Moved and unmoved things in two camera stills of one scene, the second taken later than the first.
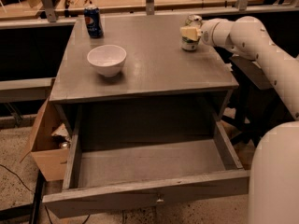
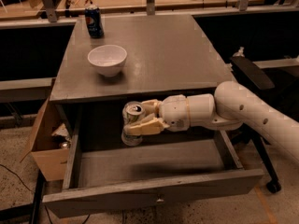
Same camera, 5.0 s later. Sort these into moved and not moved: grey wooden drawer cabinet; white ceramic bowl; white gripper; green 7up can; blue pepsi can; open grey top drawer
Moved: white gripper; green 7up can
Not moved: grey wooden drawer cabinet; white ceramic bowl; blue pepsi can; open grey top drawer
